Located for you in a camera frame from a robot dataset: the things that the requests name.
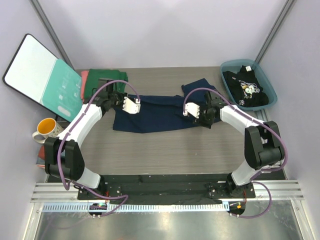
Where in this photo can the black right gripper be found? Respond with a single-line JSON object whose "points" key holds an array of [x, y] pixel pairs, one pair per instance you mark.
{"points": [[200, 121]]}

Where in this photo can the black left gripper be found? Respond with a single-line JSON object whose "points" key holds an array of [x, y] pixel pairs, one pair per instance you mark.
{"points": [[122, 96]]}

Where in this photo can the navy blue t shirt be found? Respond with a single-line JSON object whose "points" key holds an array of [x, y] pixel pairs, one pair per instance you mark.
{"points": [[159, 113]]}

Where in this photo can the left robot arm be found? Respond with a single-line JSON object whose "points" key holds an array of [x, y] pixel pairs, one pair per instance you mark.
{"points": [[63, 158]]}

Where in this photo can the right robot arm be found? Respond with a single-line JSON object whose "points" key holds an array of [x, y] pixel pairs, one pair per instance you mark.
{"points": [[263, 146]]}

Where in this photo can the stack of books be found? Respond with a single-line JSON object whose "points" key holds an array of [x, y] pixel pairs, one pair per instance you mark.
{"points": [[40, 163]]}

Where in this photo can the folded green t shirt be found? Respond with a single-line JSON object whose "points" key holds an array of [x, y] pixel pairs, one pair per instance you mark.
{"points": [[93, 83]]}

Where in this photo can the folded pink t shirt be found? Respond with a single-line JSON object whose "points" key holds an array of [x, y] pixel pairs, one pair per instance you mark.
{"points": [[84, 76]]}

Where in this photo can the black printed t shirt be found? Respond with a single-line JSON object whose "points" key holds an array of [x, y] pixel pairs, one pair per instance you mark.
{"points": [[245, 89]]}

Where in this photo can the teal plastic bin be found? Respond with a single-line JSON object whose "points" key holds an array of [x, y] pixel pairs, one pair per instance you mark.
{"points": [[235, 65]]}

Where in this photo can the yellow inside floral mug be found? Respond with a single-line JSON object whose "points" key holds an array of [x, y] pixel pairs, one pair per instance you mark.
{"points": [[48, 127]]}

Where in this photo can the white and teal board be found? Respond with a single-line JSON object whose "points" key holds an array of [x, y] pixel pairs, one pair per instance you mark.
{"points": [[35, 72]]}

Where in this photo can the red small box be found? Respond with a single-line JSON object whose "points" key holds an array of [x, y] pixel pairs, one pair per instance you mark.
{"points": [[41, 153]]}

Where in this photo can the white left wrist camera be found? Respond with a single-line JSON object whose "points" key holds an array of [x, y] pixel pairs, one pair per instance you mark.
{"points": [[131, 106]]}

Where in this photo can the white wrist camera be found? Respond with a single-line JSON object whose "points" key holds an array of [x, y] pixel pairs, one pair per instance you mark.
{"points": [[192, 109], [131, 106]]}

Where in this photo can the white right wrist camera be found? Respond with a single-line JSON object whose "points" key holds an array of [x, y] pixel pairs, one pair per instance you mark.
{"points": [[192, 109]]}

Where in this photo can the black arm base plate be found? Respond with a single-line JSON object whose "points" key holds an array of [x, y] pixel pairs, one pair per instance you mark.
{"points": [[174, 189]]}

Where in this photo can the left aluminium frame post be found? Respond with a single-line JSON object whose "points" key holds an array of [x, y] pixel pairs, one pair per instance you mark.
{"points": [[50, 30]]}

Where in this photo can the aluminium frame post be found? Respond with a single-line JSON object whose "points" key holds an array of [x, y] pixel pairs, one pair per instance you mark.
{"points": [[283, 14], [50, 30]]}

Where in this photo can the aluminium front rail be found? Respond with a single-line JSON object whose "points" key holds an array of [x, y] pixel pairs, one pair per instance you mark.
{"points": [[55, 199]]}

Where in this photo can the right aluminium frame post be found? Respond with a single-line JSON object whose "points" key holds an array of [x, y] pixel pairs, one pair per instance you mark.
{"points": [[283, 14]]}

